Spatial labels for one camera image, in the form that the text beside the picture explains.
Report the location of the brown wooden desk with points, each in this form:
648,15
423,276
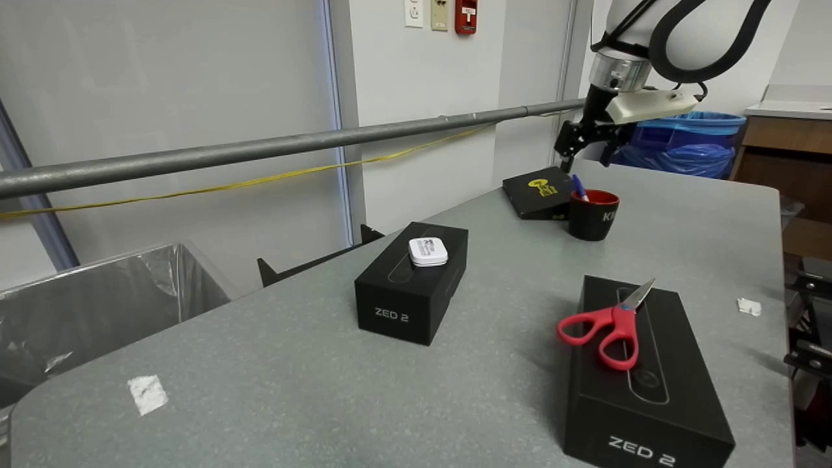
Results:
780,166

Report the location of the black ZED box under case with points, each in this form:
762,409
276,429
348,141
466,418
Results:
400,314

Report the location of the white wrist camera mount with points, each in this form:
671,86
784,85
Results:
652,104

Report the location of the black box yellow print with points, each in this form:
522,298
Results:
530,203

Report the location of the beige wall plate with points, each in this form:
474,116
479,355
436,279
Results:
441,15

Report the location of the grey metal pipe rail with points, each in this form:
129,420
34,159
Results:
260,149

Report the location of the black ZED box under scissors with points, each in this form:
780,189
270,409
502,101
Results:
686,390

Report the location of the white earbud case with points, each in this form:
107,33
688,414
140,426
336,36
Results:
428,250

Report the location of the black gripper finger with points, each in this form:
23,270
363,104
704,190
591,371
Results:
611,146
567,145

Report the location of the red fire alarm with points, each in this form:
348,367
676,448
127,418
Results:
466,17

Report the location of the grey bin with clear bag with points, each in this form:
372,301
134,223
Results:
86,314

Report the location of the large white tape piece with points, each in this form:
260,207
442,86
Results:
147,393

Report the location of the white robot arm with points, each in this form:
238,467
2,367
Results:
704,36

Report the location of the blue slanted pole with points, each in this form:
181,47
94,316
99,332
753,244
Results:
43,216

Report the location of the black cup red rim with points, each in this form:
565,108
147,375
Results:
595,223

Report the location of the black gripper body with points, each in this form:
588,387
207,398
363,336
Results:
598,108

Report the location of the blue grey vertical strip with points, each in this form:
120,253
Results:
338,69

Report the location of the blue marker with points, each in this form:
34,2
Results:
579,186

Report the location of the small white tape piece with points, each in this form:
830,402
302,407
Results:
749,309

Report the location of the white wall switch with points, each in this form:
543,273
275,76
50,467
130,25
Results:
415,12

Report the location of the blue white crate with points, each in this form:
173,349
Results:
692,146

